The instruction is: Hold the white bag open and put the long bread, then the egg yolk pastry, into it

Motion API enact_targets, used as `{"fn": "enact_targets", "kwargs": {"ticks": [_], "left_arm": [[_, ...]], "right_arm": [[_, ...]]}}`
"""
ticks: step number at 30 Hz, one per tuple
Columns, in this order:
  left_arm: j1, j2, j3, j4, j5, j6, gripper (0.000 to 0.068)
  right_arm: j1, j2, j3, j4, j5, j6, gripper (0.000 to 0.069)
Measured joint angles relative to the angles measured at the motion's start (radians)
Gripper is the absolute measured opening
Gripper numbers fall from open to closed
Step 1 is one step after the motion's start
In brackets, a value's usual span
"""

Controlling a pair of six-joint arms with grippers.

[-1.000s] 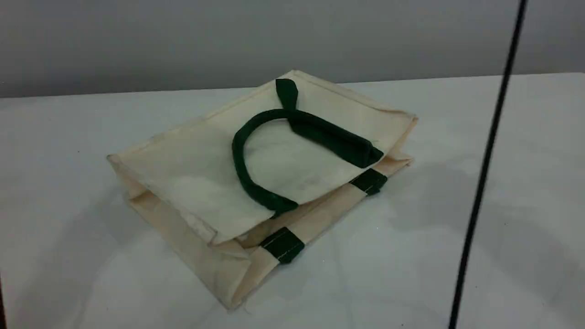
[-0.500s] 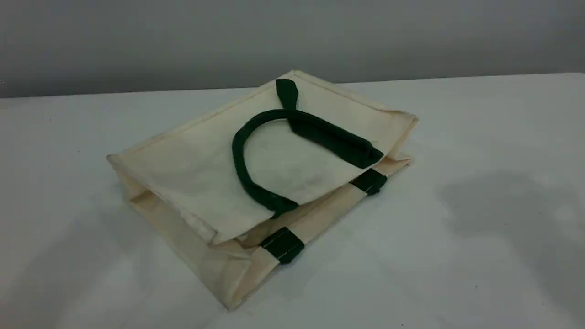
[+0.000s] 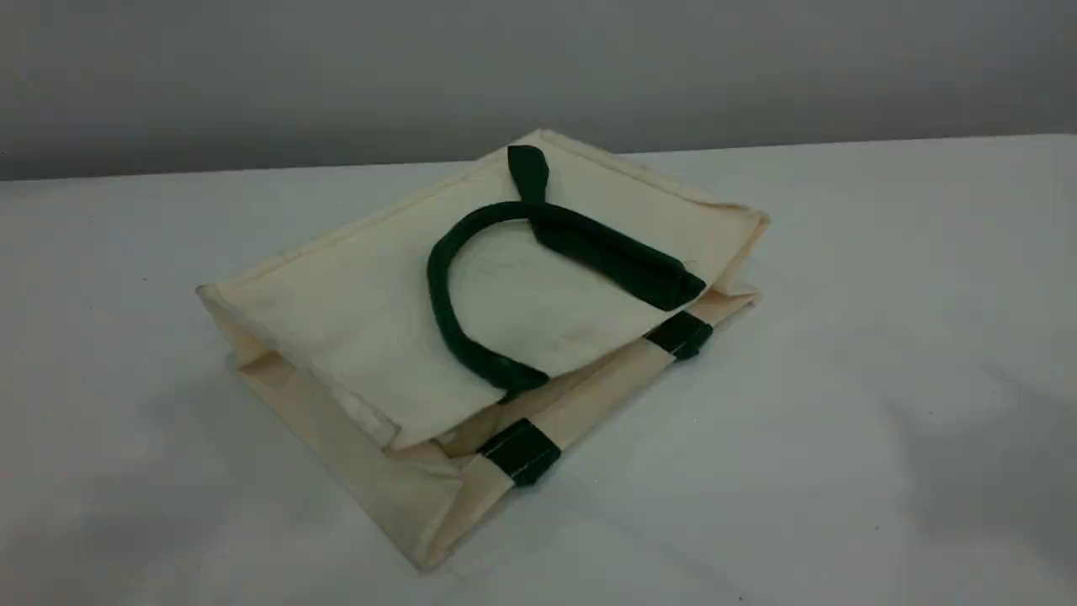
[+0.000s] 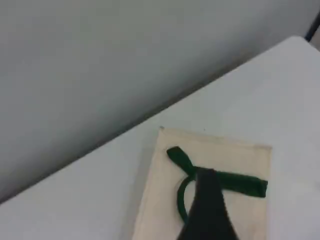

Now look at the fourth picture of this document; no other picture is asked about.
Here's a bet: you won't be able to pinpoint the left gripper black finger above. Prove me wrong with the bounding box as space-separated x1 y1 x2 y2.
176 168 241 240

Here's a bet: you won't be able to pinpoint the white canvas bag green handles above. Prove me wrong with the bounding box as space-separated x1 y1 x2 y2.
131 126 273 240

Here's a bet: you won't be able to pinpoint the black metal frame bar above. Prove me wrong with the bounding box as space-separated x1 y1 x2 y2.
304 14 320 42

